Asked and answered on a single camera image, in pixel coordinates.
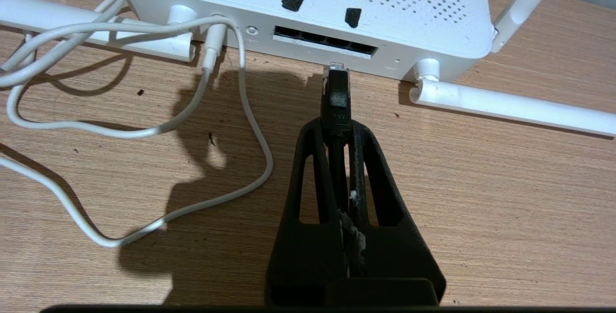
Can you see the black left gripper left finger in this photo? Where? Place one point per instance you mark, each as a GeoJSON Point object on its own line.
{"type": "Point", "coordinates": [308, 255]}

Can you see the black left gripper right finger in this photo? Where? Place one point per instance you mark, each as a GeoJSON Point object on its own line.
{"type": "Point", "coordinates": [394, 255]}

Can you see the small black foam piece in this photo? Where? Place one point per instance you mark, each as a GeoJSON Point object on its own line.
{"type": "Point", "coordinates": [292, 4]}
{"type": "Point", "coordinates": [353, 17]}

